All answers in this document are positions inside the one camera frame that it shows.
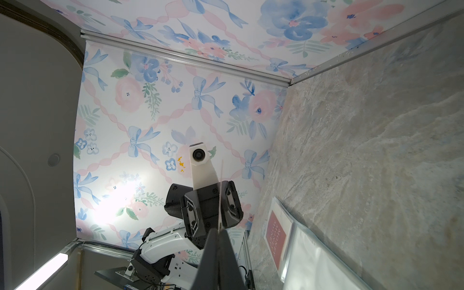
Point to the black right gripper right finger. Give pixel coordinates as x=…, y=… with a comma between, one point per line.
x=230, y=277

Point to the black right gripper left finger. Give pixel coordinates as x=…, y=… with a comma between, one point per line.
x=208, y=270

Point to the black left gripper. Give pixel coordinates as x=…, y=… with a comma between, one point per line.
x=199, y=209

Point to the red money card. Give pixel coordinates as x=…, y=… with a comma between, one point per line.
x=275, y=237

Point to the red and cream card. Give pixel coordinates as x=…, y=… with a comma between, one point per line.
x=220, y=226

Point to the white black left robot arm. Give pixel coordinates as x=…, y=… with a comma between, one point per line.
x=156, y=262

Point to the white ceiling light strip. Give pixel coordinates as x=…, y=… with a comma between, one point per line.
x=45, y=273

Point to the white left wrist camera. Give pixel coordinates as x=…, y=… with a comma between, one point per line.
x=202, y=169

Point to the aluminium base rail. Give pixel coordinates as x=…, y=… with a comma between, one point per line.
x=244, y=262

